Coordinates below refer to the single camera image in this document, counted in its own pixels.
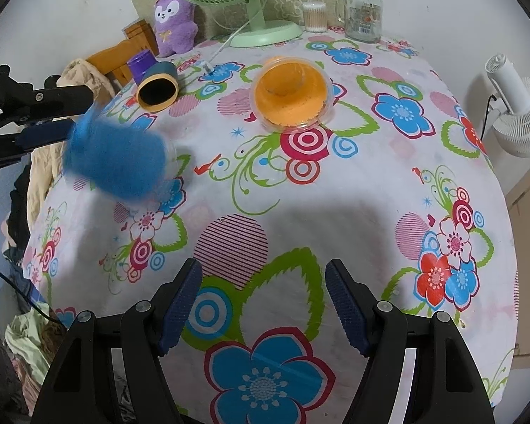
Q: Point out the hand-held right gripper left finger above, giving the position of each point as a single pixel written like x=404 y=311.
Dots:
x=183 y=300

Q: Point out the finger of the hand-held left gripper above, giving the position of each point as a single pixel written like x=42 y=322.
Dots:
x=44 y=134
x=48 y=93

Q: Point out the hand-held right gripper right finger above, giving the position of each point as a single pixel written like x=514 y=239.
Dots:
x=345 y=300

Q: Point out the fuzzy blue cloth ball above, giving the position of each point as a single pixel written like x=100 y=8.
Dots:
x=119 y=152

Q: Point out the purple cup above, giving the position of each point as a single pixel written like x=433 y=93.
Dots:
x=141 y=64

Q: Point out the dark cup with yellow rim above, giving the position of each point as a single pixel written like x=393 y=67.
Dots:
x=159 y=92

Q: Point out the orange cup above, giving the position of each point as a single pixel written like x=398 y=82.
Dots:
x=287 y=92

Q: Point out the beige cloth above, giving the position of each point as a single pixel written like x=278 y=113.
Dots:
x=86 y=79

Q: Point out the wooden chair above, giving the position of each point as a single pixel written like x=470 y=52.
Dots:
x=114 y=55

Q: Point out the floral tablecloth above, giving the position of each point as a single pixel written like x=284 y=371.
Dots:
x=335 y=212

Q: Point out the purple plush toy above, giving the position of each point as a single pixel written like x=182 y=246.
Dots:
x=174 y=22

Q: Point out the pile of clothes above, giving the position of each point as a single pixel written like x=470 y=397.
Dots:
x=22 y=340

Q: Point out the white fan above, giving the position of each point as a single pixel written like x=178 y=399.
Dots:
x=518 y=106

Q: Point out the cotton swab container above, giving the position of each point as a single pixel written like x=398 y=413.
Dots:
x=314 y=17

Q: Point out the glass jar with black lid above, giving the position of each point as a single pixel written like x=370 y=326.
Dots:
x=363 y=13

